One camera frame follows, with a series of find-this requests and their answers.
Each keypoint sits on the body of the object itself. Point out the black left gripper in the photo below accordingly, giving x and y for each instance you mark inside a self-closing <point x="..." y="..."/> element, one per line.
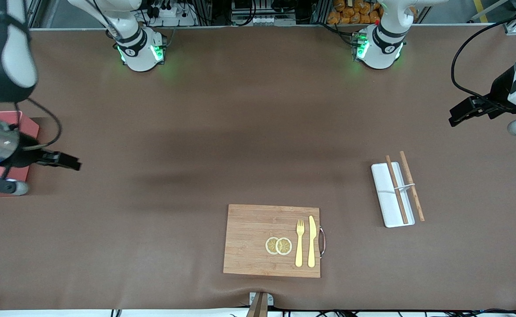
<point x="499" y="91"/>

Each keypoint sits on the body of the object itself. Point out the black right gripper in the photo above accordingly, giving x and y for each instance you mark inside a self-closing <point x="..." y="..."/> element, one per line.
<point x="21" y="157"/>

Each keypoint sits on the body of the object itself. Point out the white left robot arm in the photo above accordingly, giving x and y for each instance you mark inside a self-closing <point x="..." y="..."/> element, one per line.
<point x="379" y="53"/>

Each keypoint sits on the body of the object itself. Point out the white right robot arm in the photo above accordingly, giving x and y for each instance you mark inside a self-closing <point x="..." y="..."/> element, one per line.
<point x="141" y="53"/>

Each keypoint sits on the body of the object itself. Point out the pink box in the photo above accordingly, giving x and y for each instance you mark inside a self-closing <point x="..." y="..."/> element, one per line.
<point x="30" y="123"/>

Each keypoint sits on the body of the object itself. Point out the white rectangular tray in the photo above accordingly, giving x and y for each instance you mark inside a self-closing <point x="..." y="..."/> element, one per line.
<point x="385" y="198"/>

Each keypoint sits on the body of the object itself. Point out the orange snack bags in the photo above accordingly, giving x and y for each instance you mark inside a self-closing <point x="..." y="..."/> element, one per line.
<point x="355" y="13"/>

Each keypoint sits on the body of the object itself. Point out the white power strip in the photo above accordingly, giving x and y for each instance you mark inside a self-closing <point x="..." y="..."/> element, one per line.
<point x="172" y="15"/>

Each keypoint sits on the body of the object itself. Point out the bamboo cutting board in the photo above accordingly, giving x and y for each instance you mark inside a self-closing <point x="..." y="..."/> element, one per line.
<point x="249" y="242"/>

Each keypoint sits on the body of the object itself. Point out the yellow plastic knife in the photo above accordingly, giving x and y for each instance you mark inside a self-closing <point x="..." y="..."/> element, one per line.
<point x="311" y="242"/>

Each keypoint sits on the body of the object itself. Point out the lemon slice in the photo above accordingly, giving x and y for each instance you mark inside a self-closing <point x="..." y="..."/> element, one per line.
<point x="284" y="246"/>
<point x="270" y="245"/>

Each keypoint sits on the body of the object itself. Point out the yellow plastic fork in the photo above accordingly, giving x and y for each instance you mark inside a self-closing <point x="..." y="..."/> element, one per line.
<point x="300" y="251"/>

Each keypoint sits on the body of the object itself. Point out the brown bar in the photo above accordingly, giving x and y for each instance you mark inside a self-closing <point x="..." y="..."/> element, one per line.
<point x="258" y="308"/>

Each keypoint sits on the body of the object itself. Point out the metal table corner bracket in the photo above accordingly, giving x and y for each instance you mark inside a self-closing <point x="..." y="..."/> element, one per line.
<point x="512" y="29"/>

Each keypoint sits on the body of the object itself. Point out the grey metal bracket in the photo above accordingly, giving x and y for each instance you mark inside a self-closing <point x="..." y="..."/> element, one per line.
<point x="270" y="299"/>

